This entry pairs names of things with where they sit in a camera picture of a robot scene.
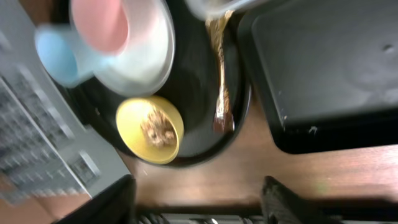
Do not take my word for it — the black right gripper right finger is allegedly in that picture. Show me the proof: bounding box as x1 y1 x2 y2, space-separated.
261 176 341 224

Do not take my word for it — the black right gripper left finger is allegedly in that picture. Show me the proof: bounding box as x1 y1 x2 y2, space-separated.
55 174 136 224

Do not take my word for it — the yellow plastic bowl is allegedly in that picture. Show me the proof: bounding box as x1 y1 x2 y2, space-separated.
116 96 184 165

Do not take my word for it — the brown gold snack wrapper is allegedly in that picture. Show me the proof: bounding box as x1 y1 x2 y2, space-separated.
205 10 234 133

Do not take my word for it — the pink plastic cup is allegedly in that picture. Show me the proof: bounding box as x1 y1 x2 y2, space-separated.
70 0 129 55

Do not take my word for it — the food scraps and rice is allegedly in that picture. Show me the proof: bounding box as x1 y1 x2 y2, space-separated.
140 107 177 149

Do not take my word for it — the grey plastic dishwasher rack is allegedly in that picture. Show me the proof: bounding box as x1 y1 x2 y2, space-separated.
1 1 129 204

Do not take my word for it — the round black tray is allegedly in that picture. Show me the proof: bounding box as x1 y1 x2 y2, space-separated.
51 0 252 169

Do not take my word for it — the pale grey round plate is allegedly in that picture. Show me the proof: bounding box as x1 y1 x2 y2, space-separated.
95 1 175 97

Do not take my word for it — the black rectangular tray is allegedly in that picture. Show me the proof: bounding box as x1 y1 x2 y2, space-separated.
237 0 397 154

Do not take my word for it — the light blue plastic cup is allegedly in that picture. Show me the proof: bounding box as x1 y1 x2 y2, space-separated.
34 25 108 88

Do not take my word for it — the clear plastic bin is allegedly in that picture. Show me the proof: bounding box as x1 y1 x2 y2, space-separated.
185 0 267 21

